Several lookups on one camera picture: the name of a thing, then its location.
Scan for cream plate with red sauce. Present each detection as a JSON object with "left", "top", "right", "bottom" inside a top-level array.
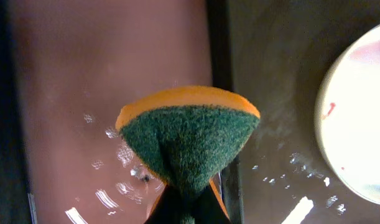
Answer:
[{"left": 314, "top": 24, "right": 380, "bottom": 205}]

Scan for green orange sponge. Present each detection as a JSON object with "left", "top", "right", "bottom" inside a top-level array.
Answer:
[{"left": 116, "top": 86, "right": 261, "bottom": 223}]

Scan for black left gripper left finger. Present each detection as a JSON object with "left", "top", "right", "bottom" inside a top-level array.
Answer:
[{"left": 144, "top": 185, "right": 183, "bottom": 224}]

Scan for large brown tray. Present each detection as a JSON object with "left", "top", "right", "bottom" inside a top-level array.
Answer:
[{"left": 228, "top": 0, "right": 380, "bottom": 223}]

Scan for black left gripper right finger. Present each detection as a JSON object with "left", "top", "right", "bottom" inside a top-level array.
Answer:
[{"left": 190, "top": 185, "right": 230, "bottom": 224}]

